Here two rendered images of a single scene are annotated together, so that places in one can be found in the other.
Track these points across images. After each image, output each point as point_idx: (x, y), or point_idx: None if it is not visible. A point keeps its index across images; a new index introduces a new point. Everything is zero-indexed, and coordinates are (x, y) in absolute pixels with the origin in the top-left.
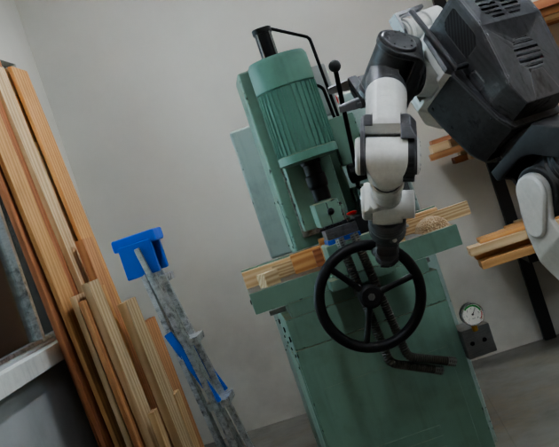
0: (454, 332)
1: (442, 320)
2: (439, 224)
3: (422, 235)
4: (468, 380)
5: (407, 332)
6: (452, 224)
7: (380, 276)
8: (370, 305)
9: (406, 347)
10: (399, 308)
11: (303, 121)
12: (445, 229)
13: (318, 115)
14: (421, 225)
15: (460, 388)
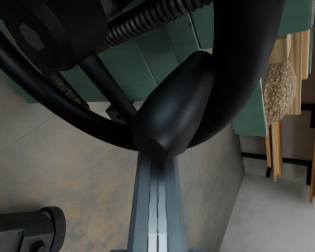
0: (132, 98)
1: (140, 90)
2: (273, 115)
3: (261, 94)
4: (96, 98)
5: (36, 99)
6: (267, 131)
7: (166, 30)
8: (9, 29)
9: (52, 71)
10: (145, 40)
11: None
12: (262, 124)
13: None
14: (282, 85)
15: (85, 90)
